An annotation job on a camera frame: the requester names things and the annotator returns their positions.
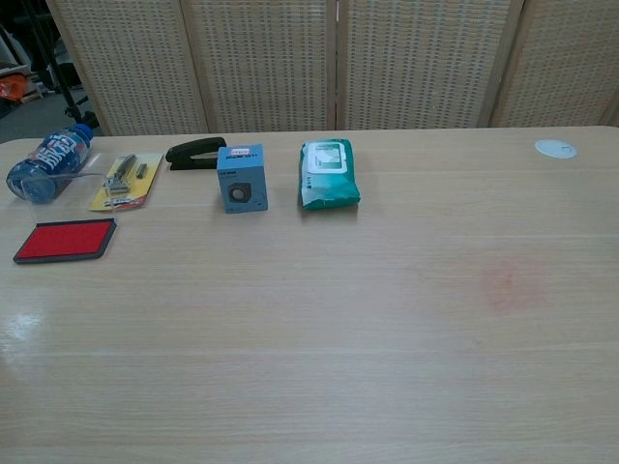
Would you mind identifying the red ink pad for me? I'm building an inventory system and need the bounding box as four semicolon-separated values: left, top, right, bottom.
12;217;118;265

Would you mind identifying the orange bag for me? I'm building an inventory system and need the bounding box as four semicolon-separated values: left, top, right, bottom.
0;74;26;102

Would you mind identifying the black stapler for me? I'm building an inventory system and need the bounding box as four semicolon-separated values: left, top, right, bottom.
165;136;228;171

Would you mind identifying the woven wooden folding screen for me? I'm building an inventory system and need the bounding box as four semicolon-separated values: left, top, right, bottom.
45;0;619;137

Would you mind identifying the blue labelled drink bottle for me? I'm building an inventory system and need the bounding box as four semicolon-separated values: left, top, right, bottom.
5;123;94;204

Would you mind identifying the small blue cardboard box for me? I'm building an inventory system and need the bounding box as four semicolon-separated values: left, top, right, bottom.
216;143;269;214

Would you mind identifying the black tripod stand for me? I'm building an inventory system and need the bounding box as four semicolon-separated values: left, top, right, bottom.
18;0;101;130

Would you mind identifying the razor in yellow blister pack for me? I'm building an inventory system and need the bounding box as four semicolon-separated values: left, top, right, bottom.
87;152;164;213

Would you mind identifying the clear ink pad lid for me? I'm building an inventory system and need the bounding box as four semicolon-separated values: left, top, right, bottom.
21;153;117;224

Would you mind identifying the grey round cable grommet cap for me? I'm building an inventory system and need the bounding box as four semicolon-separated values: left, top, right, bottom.
534;138;579;159

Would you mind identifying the green wet wipes pack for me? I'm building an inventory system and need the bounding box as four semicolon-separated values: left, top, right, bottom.
297;138;363;211

